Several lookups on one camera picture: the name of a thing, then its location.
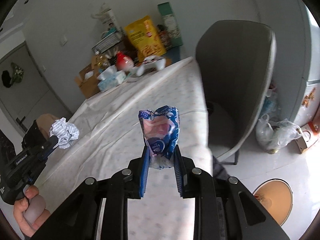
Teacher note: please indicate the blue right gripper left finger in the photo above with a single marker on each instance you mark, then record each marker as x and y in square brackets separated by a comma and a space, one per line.
[144, 170]

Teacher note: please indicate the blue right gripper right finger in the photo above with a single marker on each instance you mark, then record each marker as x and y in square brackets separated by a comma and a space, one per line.
[180, 171]

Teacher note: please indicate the blue snack wrapper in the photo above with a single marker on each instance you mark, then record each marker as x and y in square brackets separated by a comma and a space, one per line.
[161, 130]

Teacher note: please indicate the printed paper ball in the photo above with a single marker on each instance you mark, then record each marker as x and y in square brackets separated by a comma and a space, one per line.
[65, 132]

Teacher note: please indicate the round trash bin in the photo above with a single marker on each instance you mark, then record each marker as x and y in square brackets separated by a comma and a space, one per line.
[276, 196]

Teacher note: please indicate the person's left hand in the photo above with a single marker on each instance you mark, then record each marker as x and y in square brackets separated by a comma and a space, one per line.
[30, 212]

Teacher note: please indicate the dark patterned trouser leg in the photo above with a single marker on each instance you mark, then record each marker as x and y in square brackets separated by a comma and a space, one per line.
[219, 172]

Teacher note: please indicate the white floral tablecloth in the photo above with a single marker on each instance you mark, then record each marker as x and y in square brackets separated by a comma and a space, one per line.
[110, 136]

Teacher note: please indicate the grey door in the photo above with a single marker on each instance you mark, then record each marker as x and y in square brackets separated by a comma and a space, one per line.
[24, 102]

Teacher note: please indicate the blue tissue box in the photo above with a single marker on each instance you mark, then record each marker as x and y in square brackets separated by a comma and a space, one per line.
[110, 78]

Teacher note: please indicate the clear plastic bag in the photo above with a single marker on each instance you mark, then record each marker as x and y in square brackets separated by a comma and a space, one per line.
[272, 136]

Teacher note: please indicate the open brown cardboard box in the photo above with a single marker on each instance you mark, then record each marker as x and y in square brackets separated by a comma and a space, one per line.
[87, 81]

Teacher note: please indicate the red white vase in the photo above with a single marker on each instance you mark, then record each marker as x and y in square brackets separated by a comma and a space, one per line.
[123, 62]

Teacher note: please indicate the white game controller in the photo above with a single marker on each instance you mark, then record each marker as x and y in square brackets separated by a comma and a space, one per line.
[151, 62]

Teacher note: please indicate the yellow snack bag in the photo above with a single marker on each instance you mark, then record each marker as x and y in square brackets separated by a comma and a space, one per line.
[144, 37]

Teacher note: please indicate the grey upholstered chair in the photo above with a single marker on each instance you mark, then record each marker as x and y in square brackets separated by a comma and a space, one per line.
[236, 60]

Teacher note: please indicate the orange white box on floor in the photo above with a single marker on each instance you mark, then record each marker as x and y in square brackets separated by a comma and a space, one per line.
[309, 136]

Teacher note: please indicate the green tall carton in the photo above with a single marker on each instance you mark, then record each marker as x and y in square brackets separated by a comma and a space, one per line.
[170, 24]

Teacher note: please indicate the white refrigerator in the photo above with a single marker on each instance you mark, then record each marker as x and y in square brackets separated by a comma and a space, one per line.
[296, 69]

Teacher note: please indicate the white paper bag with portrait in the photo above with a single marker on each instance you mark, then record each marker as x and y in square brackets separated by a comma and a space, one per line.
[108, 19]

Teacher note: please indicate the black wire basket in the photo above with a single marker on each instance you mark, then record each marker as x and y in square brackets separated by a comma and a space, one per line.
[108, 42]

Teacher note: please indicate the wall light switch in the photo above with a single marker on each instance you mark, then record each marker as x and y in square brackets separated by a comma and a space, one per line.
[63, 40]

